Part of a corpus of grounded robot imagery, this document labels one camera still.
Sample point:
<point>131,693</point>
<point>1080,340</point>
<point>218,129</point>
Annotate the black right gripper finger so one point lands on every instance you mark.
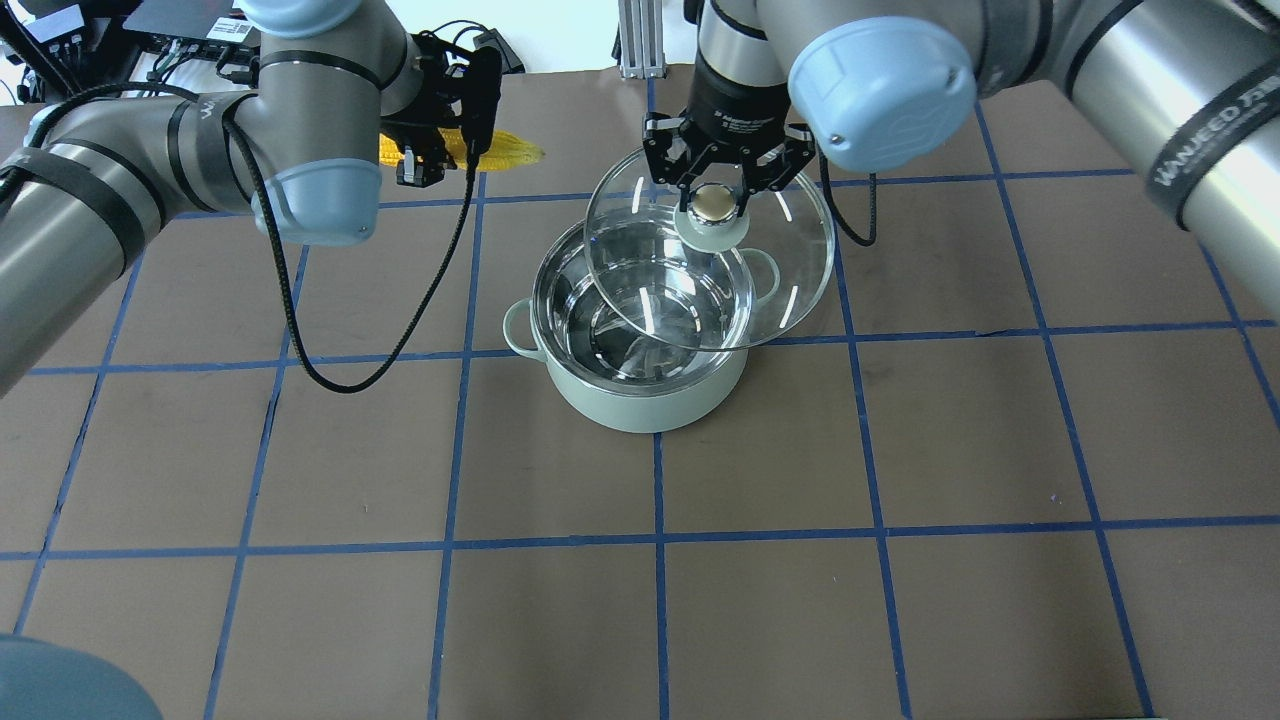
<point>750,184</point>
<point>685,183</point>

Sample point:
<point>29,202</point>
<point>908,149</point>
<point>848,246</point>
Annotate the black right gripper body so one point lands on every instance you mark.
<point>733,102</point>

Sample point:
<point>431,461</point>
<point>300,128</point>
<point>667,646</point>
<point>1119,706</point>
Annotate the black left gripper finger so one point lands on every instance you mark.
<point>421,168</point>
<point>480,96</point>

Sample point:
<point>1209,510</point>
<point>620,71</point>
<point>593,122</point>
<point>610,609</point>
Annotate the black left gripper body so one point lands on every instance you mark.
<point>428,72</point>

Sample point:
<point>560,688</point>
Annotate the yellow corn cob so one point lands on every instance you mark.
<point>507,151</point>

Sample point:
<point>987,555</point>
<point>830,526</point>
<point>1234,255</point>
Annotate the glass pot lid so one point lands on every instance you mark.
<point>793,225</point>

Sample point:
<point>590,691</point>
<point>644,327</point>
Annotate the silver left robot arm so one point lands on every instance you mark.
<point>101,174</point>

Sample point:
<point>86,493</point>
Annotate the pale green cooking pot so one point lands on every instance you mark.
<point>628,354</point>

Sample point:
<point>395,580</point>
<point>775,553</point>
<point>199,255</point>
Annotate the black power adapter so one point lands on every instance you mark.
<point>510,62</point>

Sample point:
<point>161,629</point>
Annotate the aluminium frame post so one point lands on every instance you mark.
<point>639,40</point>

